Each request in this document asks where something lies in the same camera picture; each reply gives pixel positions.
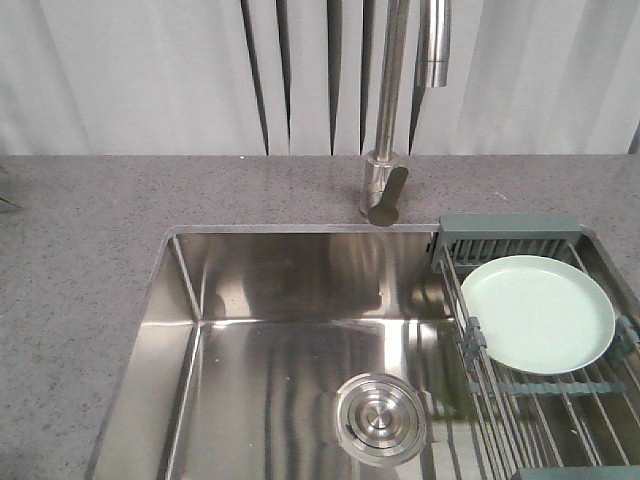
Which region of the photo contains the round steel sink drain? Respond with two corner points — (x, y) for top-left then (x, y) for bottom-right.
(334, 372), (427, 468)

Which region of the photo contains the grey metal dish rack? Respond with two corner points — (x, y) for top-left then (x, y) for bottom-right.
(430, 214), (639, 479)

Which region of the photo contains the green spider plant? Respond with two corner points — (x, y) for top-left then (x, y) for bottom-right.
(0, 196), (21, 214)

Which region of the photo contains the stainless steel sink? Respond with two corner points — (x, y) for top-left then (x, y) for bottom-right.
(87, 225), (488, 479)

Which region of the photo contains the white pleated curtain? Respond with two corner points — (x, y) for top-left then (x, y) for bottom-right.
(1, 1), (639, 155)

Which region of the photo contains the chrome kitchen faucet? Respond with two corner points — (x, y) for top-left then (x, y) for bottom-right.
(360, 1), (452, 227)

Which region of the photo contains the light green round plate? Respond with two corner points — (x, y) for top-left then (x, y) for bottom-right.
(461, 255), (616, 375)

